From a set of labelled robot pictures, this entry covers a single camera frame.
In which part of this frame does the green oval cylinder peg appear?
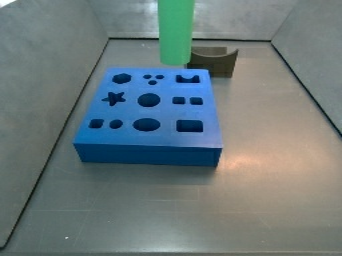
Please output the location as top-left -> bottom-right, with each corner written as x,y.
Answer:
157,0 -> 195,65

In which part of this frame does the dark grey curved holder block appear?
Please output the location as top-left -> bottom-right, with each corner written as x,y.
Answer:
185,47 -> 239,78

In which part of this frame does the blue shape sorter block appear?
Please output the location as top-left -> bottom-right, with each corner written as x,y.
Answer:
73,68 -> 223,166

